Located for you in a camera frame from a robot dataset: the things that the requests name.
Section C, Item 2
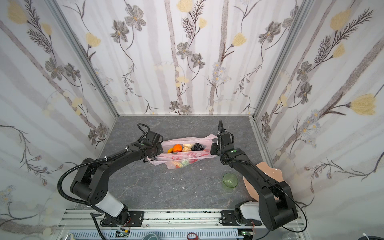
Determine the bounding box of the pink plastic bag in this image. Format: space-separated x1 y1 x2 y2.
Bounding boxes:
150 134 216 170

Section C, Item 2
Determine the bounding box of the peach scalloped plate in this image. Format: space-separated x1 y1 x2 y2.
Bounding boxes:
243 162 284 202

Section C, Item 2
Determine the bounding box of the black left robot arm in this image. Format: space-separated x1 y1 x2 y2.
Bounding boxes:
57 124 164 226

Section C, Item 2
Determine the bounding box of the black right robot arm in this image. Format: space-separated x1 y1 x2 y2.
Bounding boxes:
210 120 308 233

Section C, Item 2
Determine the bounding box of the orange fake orange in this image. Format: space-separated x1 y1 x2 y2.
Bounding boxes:
172 145 183 153

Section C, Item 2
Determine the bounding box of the dark fake grape bunch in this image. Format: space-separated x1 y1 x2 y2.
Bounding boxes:
191 143 206 151

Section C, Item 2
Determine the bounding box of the beige fake fruit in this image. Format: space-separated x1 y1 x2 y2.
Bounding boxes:
182 144 193 152

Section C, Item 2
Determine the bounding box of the green translucent plastic cup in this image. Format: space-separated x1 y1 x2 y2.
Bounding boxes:
222 173 239 189

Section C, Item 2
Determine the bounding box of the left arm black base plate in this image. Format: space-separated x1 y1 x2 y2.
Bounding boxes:
100 211 145 228

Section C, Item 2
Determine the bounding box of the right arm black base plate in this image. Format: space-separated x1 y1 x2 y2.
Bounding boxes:
219 210 262 227

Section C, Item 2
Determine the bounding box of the aluminium frame rail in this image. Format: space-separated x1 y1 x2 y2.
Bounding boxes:
52 209 309 240

